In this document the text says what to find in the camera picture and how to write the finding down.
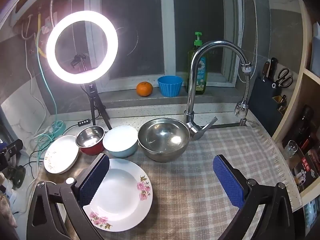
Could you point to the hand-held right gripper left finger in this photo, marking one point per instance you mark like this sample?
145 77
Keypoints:
95 177

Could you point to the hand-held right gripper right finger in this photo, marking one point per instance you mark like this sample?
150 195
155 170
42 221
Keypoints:
228 182

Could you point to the floral white plate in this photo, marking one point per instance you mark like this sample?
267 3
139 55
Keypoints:
117 192

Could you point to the red steel bowl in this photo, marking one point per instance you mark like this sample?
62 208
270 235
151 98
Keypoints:
90 136

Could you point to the small white plate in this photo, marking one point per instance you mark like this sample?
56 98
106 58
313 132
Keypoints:
60 155

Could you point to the light blue bowl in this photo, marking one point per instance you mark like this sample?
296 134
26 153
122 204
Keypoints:
120 140

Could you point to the large steel bowl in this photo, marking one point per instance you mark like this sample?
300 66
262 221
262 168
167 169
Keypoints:
162 137

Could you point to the checkered cloth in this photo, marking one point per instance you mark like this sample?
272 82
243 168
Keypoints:
190 180

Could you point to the beige cloth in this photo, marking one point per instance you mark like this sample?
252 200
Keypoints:
5 202

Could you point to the steel counter fitting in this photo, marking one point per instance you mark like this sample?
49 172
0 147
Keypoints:
243 123

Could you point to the clear drinking glass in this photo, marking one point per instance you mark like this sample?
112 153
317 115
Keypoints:
290 150

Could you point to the flexible faucet sprayer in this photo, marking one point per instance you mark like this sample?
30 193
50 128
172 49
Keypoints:
241 107

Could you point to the printed dark box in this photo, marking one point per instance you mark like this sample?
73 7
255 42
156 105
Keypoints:
305 172

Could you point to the black tripod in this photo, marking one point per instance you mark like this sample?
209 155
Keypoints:
93 100

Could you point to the dark knife block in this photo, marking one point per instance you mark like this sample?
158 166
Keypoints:
265 100

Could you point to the dark glass bottle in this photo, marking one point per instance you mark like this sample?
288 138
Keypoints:
303 122

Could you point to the orange fruit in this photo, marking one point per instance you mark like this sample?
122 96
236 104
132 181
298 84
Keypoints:
144 89

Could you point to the chrome faucet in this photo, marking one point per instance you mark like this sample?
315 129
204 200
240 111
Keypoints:
191 85

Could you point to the green dish soap bottle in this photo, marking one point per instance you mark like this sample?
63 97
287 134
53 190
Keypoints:
202 80

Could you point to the blue ribbed cup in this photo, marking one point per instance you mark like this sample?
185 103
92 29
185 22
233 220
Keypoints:
170 86

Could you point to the cream shelf unit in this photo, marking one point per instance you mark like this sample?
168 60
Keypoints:
307 55

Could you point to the window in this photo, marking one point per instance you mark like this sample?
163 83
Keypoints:
140 30

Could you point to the wall water heater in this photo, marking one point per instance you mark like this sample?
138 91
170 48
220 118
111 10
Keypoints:
30 0

